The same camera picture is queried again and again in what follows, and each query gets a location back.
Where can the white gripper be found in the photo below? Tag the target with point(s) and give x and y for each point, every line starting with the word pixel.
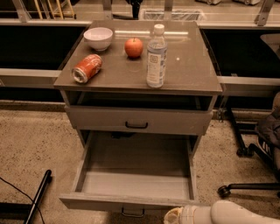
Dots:
pixel 186 215

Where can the grey drawer cabinet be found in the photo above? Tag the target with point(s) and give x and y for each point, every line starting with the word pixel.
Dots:
pixel 190 80

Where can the black stand leg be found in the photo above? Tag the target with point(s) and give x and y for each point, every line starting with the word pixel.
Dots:
pixel 25 212

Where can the red soda can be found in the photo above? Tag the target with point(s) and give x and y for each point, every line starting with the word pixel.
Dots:
pixel 87 68

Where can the red apple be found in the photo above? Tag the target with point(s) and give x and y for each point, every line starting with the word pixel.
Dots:
pixel 134 47

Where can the black metal frame leg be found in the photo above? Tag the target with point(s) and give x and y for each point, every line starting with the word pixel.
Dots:
pixel 243 150

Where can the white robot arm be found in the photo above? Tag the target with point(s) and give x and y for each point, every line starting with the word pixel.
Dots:
pixel 220 212

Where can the clear plastic water bottle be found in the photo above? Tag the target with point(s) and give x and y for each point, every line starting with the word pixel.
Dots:
pixel 156 57

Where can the grey top drawer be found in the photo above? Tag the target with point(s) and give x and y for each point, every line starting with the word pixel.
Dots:
pixel 160 121

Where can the white bowl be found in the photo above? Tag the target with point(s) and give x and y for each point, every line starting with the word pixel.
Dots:
pixel 99 38

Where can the grey drawer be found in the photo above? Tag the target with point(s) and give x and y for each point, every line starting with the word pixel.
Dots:
pixel 160 121
pixel 134 174

